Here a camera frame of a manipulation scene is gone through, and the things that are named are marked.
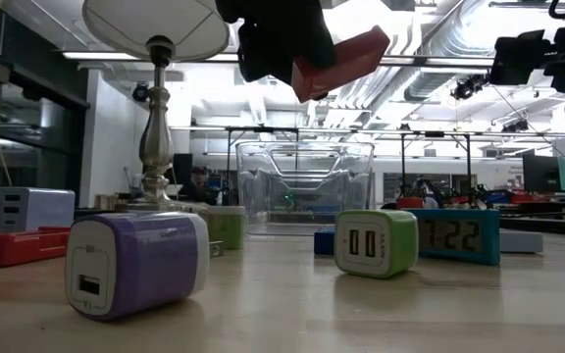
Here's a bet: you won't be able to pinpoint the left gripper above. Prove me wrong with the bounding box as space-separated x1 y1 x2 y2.
215 0 337 85

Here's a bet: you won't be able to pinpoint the red rectangular box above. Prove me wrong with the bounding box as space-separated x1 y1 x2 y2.
290 25 391 104

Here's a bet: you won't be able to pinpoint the green white USB wall charger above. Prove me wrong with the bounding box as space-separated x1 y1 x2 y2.
206 204 248 251
334 209 420 280

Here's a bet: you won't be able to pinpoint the blue rectangular box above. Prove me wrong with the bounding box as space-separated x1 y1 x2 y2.
313 226 336 257

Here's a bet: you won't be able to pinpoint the teal digital clock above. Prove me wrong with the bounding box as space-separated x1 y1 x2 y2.
406 208 502 267

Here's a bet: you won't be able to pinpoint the purple white USB wall charger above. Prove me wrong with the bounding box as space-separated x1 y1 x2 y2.
64 210 226 323

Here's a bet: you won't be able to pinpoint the red digital clock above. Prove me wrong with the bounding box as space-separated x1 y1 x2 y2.
0 226 72 269

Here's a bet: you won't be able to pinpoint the black computer monitor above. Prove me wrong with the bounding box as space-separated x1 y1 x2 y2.
172 153 194 187
522 154 562 193

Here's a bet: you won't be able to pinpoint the clear plastic bin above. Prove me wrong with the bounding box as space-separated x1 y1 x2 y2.
235 140 376 237

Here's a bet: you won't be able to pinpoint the overhead light bar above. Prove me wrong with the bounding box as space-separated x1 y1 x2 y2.
61 50 495 69

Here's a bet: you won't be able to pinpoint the white shade silver table lamp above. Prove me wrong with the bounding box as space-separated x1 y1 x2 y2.
81 0 231 216

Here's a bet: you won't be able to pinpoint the tan wooden blocks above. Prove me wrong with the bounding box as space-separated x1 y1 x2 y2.
93 193 134 212

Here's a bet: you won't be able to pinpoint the pale multi-port USB charger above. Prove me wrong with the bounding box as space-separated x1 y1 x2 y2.
0 186 77 233

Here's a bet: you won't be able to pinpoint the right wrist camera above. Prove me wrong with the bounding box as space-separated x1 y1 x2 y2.
488 28 557 87

